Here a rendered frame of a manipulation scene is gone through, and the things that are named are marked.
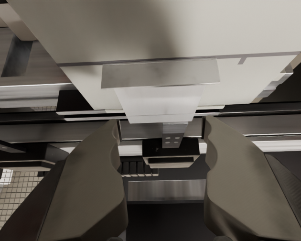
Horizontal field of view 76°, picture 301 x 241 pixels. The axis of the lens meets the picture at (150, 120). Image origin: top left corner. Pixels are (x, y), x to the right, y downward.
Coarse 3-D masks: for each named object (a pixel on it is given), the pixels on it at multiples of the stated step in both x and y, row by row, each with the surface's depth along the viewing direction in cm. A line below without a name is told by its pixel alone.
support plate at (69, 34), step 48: (48, 0) 10; (96, 0) 10; (144, 0) 10; (192, 0) 10; (240, 0) 10; (288, 0) 10; (48, 48) 13; (96, 48) 13; (144, 48) 13; (192, 48) 13; (240, 48) 13; (288, 48) 14; (96, 96) 20; (240, 96) 20
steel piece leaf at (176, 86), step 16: (112, 64) 15; (128, 64) 14; (144, 64) 14; (160, 64) 14; (176, 64) 14; (192, 64) 14; (208, 64) 14; (112, 80) 14; (128, 80) 14; (144, 80) 14; (160, 80) 14; (176, 80) 14; (192, 80) 14; (208, 80) 14; (128, 96) 19; (144, 96) 19; (160, 96) 19; (176, 96) 19; (192, 96) 20; (128, 112) 23; (144, 112) 23; (160, 112) 23; (176, 112) 23; (192, 112) 23
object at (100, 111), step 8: (64, 96) 24; (72, 96) 24; (80, 96) 24; (64, 104) 23; (72, 104) 23; (80, 104) 23; (88, 104) 23; (56, 112) 23; (64, 112) 23; (72, 112) 23; (80, 112) 23; (88, 112) 23; (96, 112) 23; (104, 112) 24; (200, 112) 24; (208, 112) 24; (216, 112) 24; (72, 120) 26
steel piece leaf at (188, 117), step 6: (168, 114) 24; (174, 114) 24; (180, 114) 24; (186, 114) 24; (192, 114) 24; (132, 120) 26; (138, 120) 26; (144, 120) 26; (150, 120) 26; (156, 120) 26; (162, 120) 26; (168, 120) 26; (174, 120) 26; (180, 120) 26; (186, 120) 26
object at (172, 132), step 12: (168, 132) 30; (180, 132) 30; (144, 144) 41; (156, 144) 41; (168, 144) 37; (180, 144) 40; (192, 144) 40; (144, 156) 40; (156, 156) 40; (168, 156) 40; (180, 156) 40; (192, 156) 40
